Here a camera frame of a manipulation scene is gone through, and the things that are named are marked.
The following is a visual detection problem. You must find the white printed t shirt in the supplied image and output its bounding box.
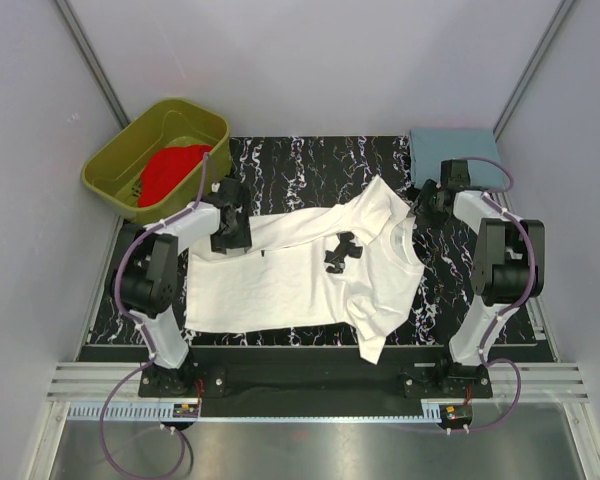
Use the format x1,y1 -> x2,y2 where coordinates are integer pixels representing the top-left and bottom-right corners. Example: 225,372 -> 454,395
185,176 -> 424,364

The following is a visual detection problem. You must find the purple cable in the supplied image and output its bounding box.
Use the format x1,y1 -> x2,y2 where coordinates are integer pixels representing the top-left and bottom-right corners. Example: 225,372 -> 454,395
394,156 -> 537,434
99,152 -> 216,473

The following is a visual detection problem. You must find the red t shirt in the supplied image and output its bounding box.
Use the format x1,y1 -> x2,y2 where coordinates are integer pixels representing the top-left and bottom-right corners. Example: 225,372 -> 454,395
137,144 -> 212,208

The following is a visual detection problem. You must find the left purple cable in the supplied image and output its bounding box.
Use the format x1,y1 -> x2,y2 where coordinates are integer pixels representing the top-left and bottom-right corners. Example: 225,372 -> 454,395
99,152 -> 216,473

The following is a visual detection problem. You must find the slotted grey cable duct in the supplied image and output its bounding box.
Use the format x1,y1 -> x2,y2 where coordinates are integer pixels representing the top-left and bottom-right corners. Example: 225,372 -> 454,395
68,401 -> 441,424

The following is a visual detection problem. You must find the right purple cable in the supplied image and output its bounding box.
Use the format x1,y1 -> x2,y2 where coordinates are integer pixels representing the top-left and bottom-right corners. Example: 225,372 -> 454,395
394,156 -> 537,434

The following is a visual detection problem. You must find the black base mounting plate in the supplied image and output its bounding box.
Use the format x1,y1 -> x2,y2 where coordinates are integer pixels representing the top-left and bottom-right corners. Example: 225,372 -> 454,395
139,346 -> 493,400

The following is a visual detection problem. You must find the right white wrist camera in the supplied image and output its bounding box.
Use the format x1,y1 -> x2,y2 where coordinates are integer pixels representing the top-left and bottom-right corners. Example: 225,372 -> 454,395
439,159 -> 471,192

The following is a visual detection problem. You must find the olive green plastic basket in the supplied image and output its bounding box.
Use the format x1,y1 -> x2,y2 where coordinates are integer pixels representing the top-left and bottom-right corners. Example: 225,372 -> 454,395
81,98 -> 232,225

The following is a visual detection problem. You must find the folded blue t shirt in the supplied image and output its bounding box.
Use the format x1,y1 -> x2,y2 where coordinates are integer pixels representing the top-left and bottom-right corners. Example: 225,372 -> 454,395
409,127 -> 501,188

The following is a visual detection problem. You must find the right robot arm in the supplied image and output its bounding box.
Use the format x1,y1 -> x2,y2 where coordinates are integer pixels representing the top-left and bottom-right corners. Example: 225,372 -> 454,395
410,180 -> 546,397

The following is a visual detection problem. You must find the black marble pattern mat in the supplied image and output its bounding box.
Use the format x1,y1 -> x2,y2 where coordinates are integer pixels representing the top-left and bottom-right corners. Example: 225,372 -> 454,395
84,134 -> 546,348

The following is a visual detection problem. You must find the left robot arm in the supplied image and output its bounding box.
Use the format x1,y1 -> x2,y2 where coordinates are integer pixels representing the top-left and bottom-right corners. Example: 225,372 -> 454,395
110,177 -> 252,396

